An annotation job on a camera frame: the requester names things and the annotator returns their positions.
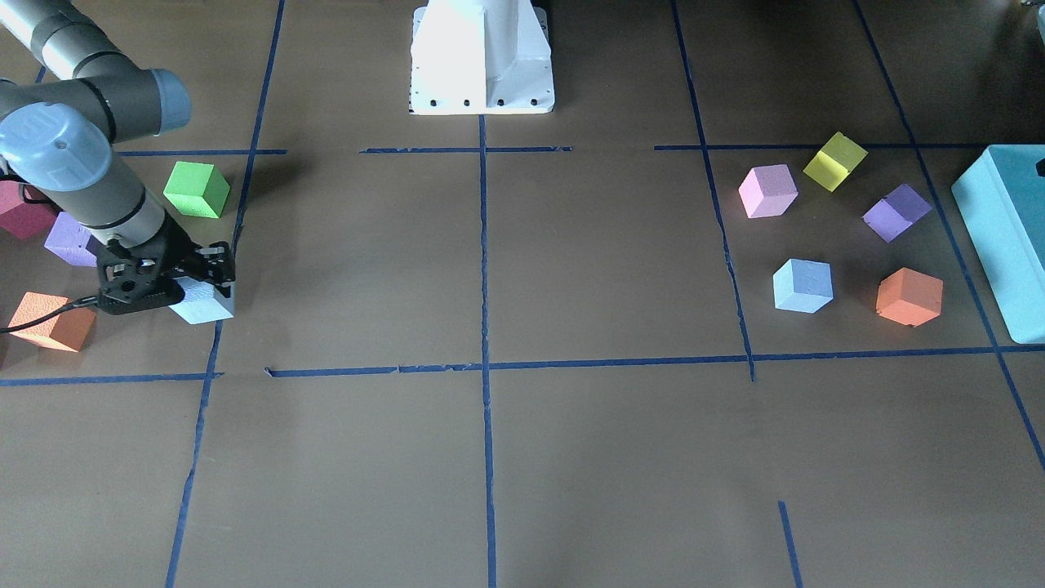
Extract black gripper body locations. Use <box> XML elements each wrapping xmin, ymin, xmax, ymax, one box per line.
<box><xmin>96</xmin><ymin>215</ymin><xmax>198</xmax><ymax>315</ymax></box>

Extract light blue foam block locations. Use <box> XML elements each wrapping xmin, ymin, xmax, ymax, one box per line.
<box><xmin>169</xmin><ymin>278</ymin><xmax>235</xmax><ymax>325</ymax></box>

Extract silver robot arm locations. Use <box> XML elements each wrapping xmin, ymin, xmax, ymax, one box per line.
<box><xmin>1</xmin><ymin>1</ymin><xmax>235</xmax><ymax>324</ymax></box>

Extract purple foam block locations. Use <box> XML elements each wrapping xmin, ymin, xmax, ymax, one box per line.
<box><xmin>862</xmin><ymin>184</ymin><xmax>932</xmax><ymax>244</ymax></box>
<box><xmin>44</xmin><ymin>212</ymin><xmax>100</xmax><ymax>268</ymax></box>

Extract orange foam block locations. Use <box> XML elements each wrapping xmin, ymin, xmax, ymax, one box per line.
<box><xmin>874</xmin><ymin>268</ymin><xmax>944</xmax><ymax>327</ymax></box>
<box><xmin>8</xmin><ymin>292</ymin><xmax>96</xmax><ymax>353</ymax></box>

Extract green foam block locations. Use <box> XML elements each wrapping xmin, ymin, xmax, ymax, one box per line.
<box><xmin>162</xmin><ymin>161</ymin><xmax>230</xmax><ymax>219</ymax></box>

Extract dark red foam block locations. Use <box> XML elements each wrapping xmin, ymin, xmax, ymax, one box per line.
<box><xmin>1</xmin><ymin>181</ymin><xmax>57</xmax><ymax>239</ymax></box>

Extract pink foam block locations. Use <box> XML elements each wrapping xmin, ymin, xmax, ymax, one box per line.
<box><xmin>738</xmin><ymin>164</ymin><xmax>799</xmax><ymax>219</ymax></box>

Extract yellow foam block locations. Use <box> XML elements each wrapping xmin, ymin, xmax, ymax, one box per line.
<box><xmin>803</xmin><ymin>131</ymin><xmax>869</xmax><ymax>193</ymax></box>

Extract teal plastic bin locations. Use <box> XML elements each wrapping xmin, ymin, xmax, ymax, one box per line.
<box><xmin>952</xmin><ymin>145</ymin><xmax>1044</xmax><ymax>344</ymax></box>

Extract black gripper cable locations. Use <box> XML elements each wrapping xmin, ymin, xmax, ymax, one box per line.
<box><xmin>0</xmin><ymin>296</ymin><xmax>100</xmax><ymax>336</ymax></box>

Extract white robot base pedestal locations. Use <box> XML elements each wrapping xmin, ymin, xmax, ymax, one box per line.
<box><xmin>408</xmin><ymin>1</ymin><xmax>556</xmax><ymax>116</ymax></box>

